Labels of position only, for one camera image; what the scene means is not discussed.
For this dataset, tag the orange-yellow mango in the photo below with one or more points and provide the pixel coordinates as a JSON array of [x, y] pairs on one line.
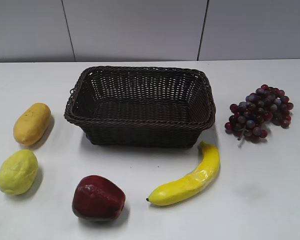
[[32, 124]]

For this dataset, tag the black wicker basket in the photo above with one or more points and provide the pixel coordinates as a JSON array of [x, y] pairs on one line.
[[159, 107]]

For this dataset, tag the yellow banana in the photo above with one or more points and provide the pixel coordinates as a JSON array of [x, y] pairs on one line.
[[191, 184]]

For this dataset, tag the dark red apple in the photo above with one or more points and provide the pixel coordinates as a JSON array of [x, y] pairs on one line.
[[98, 199]]

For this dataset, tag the purple grape bunch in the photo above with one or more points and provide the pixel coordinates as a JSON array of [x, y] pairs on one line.
[[249, 118]]

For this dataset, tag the pale yellow lemon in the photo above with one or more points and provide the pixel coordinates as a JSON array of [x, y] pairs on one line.
[[18, 172]]

